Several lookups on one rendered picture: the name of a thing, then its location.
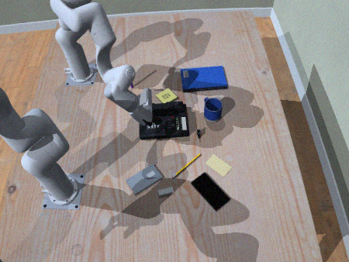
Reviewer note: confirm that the dark grey telephone handset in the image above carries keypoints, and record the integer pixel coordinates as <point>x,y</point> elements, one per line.
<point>168,107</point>

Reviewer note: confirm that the blue notebook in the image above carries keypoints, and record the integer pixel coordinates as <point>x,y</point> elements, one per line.
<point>203,79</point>

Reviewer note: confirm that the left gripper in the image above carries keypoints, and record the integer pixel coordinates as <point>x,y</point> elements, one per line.
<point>143,116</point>

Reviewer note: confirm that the blue mug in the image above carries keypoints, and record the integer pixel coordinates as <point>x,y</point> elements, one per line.
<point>212,109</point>

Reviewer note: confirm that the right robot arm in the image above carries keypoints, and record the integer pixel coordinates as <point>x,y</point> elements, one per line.
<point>23,134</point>

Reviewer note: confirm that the yellow sticky note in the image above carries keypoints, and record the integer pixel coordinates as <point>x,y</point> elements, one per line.
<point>166,96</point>

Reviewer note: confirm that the black rectangular slab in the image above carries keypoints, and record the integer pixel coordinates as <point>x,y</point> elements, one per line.
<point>210,191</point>

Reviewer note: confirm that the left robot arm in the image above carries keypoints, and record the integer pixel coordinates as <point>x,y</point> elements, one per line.
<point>79,17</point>

